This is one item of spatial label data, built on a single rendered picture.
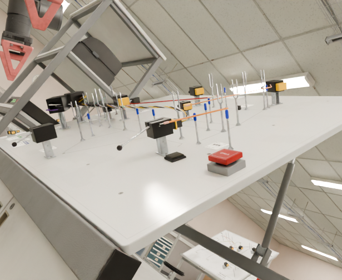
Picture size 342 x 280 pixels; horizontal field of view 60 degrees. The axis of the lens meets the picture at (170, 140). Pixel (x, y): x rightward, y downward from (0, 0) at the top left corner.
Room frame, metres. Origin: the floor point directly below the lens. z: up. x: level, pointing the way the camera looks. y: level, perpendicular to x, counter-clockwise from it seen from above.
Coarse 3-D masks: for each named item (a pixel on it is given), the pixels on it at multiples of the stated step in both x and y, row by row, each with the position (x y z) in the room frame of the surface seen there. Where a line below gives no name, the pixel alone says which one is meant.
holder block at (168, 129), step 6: (150, 120) 0.73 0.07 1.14; (156, 120) 0.72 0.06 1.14; (162, 120) 0.70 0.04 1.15; (168, 120) 0.70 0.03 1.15; (150, 126) 0.70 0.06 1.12; (156, 126) 0.70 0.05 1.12; (162, 126) 0.70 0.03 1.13; (168, 126) 0.71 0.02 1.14; (150, 132) 0.72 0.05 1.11; (156, 132) 0.70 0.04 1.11; (162, 132) 0.71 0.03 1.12; (168, 132) 0.72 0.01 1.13; (156, 138) 0.71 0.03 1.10
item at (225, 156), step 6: (222, 150) 0.59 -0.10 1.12; (228, 150) 0.58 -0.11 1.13; (210, 156) 0.58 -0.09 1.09; (216, 156) 0.57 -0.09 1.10; (222, 156) 0.56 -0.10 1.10; (228, 156) 0.55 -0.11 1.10; (234, 156) 0.55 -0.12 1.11; (240, 156) 0.56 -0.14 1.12; (216, 162) 0.57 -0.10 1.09; (222, 162) 0.55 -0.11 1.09; (228, 162) 0.55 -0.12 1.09
